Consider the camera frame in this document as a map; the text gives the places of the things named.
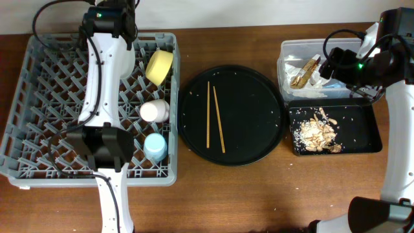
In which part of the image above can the white paper napkin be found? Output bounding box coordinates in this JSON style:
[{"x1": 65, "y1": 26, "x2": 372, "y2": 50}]
[{"x1": 283, "y1": 61, "x2": 334, "y2": 99}]

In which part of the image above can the brown snack wrapper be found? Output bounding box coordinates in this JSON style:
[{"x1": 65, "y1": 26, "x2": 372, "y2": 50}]
[{"x1": 290, "y1": 54, "x2": 321, "y2": 89}]

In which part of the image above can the food scraps pile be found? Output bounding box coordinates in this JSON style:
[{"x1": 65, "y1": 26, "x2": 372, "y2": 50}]
[{"x1": 292, "y1": 107, "x2": 342, "y2": 153}]

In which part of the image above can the yellow plastic bowl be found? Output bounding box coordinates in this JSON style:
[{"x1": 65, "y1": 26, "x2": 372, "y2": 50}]
[{"x1": 146, "y1": 50, "x2": 173, "y2": 86}]

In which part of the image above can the pink plastic cup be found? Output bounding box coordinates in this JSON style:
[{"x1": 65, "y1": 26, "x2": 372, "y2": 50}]
[{"x1": 139, "y1": 99, "x2": 169, "y2": 123}]

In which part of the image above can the light blue plastic cup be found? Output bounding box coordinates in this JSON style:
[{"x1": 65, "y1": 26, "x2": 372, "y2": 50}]
[{"x1": 144, "y1": 133, "x2": 168, "y2": 163}]

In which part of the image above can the white round plate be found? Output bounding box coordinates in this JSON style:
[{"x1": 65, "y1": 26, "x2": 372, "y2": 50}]
[{"x1": 120, "y1": 47, "x2": 135, "y2": 79}]

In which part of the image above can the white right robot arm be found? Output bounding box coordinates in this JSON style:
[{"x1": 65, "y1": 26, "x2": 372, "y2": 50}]
[{"x1": 306, "y1": 7, "x2": 413, "y2": 232}]

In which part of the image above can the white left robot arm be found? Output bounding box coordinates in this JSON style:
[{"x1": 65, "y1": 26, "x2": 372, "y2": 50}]
[{"x1": 47, "y1": 0, "x2": 139, "y2": 232}]

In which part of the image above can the clear plastic waste bin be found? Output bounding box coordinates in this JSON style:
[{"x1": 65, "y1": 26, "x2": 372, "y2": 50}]
[{"x1": 277, "y1": 39, "x2": 351, "y2": 104}]

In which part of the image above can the black rectangular waste tray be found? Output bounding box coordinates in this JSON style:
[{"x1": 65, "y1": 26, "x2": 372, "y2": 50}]
[{"x1": 288, "y1": 98, "x2": 382, "y2": 156}]

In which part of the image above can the grey plastic dishwasher rack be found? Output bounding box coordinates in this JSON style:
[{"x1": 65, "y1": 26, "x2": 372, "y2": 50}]
[{"x1": 1, "y1": 32, "x2": 180, "y2": 189}]

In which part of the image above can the round black tray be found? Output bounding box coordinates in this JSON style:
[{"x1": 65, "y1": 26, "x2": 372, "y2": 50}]
[{"x1": 178, "y1": 65, "x2": 287, "y2": 166}]

